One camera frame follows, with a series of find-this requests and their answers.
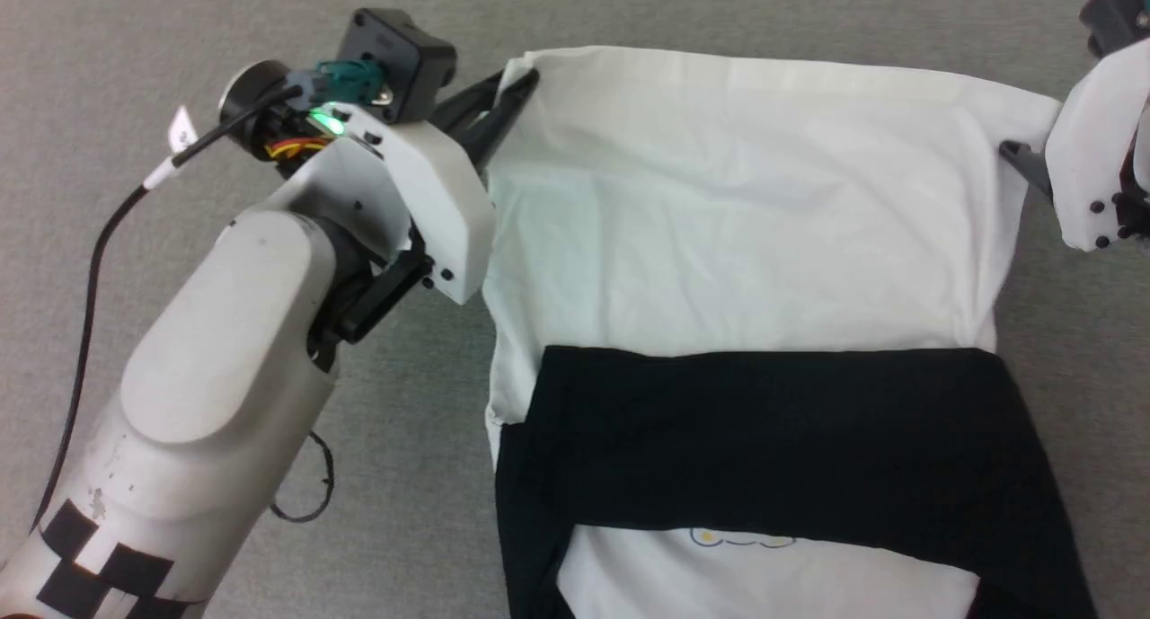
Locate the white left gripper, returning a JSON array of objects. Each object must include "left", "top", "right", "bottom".
[{"left": 286, "top": 68, "right": 541, "bottom": 346}]

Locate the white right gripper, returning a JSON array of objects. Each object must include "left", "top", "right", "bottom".
[{"left": 998, "top": 37, "right": 1150, "bottom": 252}]

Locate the black and white garment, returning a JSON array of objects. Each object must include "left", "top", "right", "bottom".
[{"left": 485, "top": 46, "right": 1099, "bottom": 619}]

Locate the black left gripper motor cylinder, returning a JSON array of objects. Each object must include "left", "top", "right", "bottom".
[{"left": 218, "top": 60, "right": 311, "bottom": 153}]

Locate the grey fabric sofa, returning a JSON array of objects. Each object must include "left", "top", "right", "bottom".
[{"left": 0, "top": 0, "right": 1150, "bottom": 619}]

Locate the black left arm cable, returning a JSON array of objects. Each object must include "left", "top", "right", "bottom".
[{"left": 31, "top": 84, "right": 306, "bottom": 532}]

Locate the thin black looped cable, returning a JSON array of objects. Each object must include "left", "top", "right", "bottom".
[{"left": 270, "top": 430, "right": 337, "bottom": 524}]

